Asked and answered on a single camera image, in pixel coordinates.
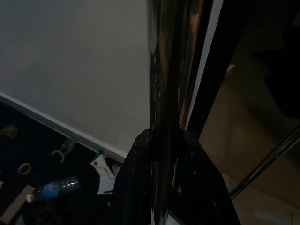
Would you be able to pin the white grey plastic clip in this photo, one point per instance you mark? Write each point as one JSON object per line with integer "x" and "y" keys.
{"x": 68, "y": 146}

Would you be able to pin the grey broom with metal pole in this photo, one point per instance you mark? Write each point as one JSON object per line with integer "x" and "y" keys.
{"x": 257, "y": 173}

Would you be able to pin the clear water bottle blue label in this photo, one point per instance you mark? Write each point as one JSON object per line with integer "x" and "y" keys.
{"x": 56, "y": 186}

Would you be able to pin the brown cardboard strip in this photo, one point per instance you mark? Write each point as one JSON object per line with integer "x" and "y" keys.
{"x": 18, "y": 201}

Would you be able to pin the black door frame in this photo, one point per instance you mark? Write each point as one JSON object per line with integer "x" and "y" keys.
{"x": 215, "y": 70}

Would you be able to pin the white tube box green cap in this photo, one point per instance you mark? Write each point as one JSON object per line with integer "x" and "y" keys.
{"x": 99, "y": 162}

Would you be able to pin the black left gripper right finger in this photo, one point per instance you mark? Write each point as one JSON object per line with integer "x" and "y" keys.
{"x": 204, "y": 199}

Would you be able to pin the black rug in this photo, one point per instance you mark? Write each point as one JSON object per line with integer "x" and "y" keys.
{"x": 77, "y": 164}

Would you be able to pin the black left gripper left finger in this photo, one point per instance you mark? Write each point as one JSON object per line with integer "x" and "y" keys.
{"x": 133, "y": 187}

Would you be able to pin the beige tape roll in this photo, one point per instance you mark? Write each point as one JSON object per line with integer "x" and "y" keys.
{"x": 20, "y": 169}

